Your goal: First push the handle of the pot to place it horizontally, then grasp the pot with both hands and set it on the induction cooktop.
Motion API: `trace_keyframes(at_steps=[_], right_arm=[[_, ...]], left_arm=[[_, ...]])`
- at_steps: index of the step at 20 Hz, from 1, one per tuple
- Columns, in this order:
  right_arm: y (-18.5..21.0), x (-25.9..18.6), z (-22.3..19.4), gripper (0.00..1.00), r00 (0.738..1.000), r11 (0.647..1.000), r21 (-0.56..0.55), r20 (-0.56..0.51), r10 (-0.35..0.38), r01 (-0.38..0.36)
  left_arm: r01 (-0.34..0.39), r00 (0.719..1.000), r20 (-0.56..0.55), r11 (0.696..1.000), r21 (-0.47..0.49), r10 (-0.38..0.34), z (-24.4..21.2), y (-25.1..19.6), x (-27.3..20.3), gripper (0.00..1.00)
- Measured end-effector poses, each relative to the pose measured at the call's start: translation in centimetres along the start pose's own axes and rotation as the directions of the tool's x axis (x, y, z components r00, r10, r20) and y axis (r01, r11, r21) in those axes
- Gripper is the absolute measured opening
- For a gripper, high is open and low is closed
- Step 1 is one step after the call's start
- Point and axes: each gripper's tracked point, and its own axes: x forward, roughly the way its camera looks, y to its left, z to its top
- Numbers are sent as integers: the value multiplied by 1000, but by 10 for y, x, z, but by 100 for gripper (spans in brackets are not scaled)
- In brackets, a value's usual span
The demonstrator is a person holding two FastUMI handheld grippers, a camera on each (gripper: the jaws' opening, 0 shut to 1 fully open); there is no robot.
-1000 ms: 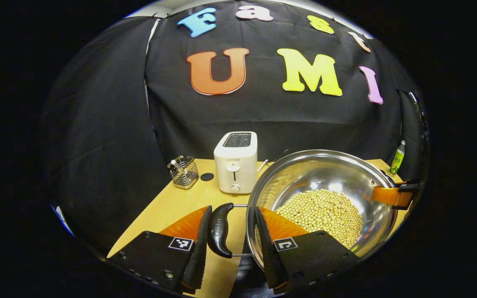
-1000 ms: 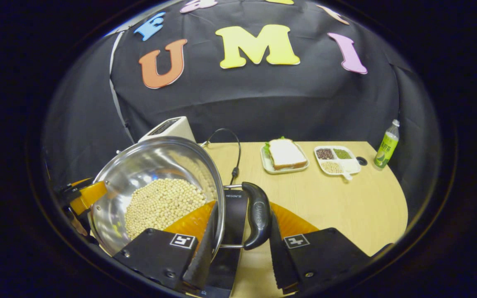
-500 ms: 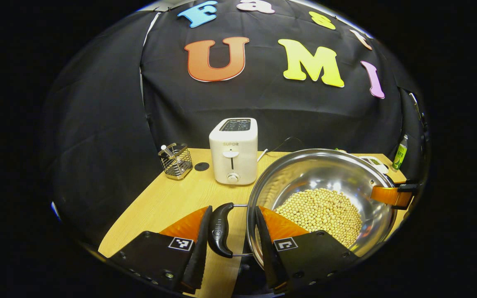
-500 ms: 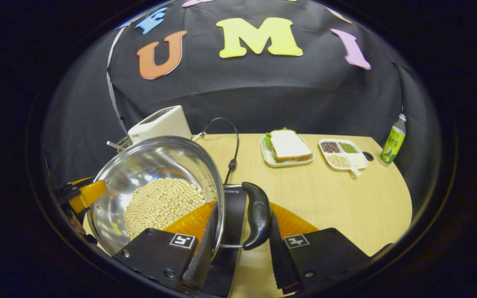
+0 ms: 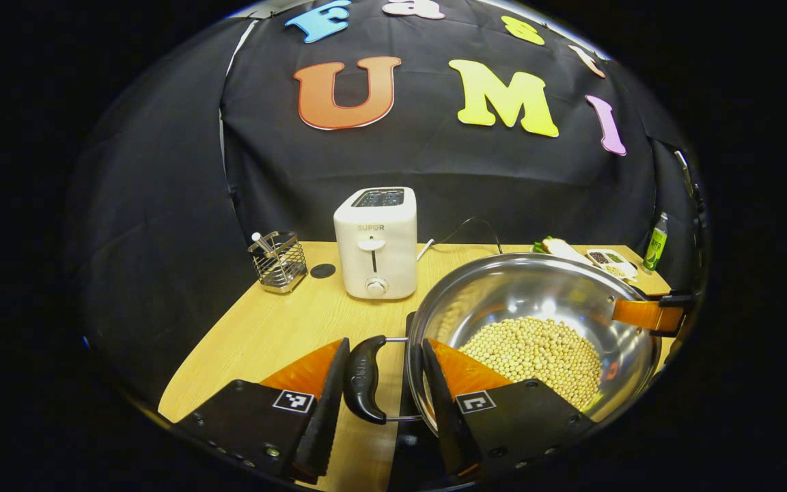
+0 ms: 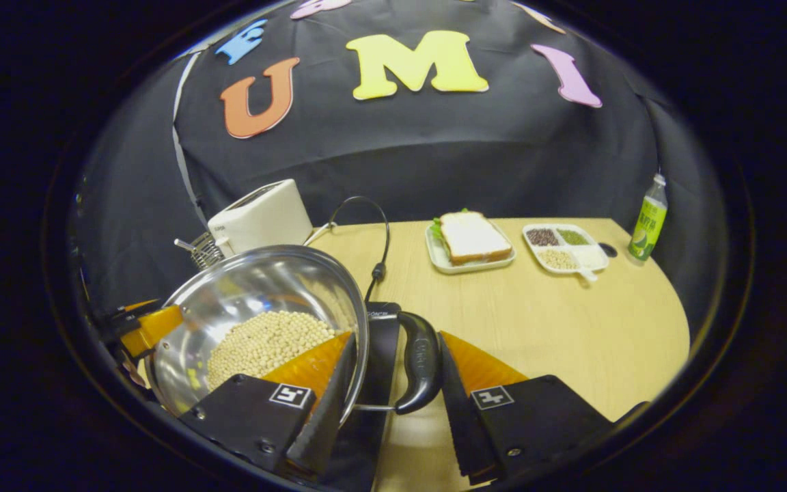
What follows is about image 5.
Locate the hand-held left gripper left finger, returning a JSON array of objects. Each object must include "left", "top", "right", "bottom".
[{"left": 175, "top": 337, "right": 351, "bottom": 484}]

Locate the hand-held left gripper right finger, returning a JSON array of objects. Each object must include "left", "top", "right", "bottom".
[{"left": 421, "top": 338, "right": 596, "bottom": 482}]

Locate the black induction cooktop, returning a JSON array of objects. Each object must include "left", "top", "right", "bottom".
[{"left": 387, "top": 311, "right": 483, "bottom": 491}]

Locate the stainless steel pot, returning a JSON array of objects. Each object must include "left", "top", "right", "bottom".
[{"left": 343, "top": 253, "right": 664, "bottom": 438}]

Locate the white divided bean tray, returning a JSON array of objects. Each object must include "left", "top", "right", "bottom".
[{"left": 585, "top": 249, "right": 639, "bottom": 280}]

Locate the green drink bottle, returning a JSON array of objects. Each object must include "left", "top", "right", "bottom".
[{"left": 643, "top": 212, "right": 669, "bottom": 273}]

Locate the sandwich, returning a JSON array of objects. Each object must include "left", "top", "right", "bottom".
[{"left": 542, "top": 236, "right": 592, "bottom": 266}]

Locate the pile of soybeans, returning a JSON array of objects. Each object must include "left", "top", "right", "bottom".
[{"left": 458, "top": 316, "right": 603, "bottom": 411}]

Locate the white toaster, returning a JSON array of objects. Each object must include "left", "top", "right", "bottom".
[{"left": 333, "top": 187, "right": 418, "bottom": 301}]

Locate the black backdrop cloth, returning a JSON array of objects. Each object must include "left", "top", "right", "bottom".
[{"left": 69, "top": 0, "right": 708, "bottom": 411}]

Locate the wire utensil holder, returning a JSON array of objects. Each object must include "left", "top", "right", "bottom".
[{"left": 248, "top": 231, "right": 309, "bottom": 295}]

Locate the black power cable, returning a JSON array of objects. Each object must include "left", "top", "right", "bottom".
[{"left": 428, "top": 217, "right": 503, "bottom": 256}]

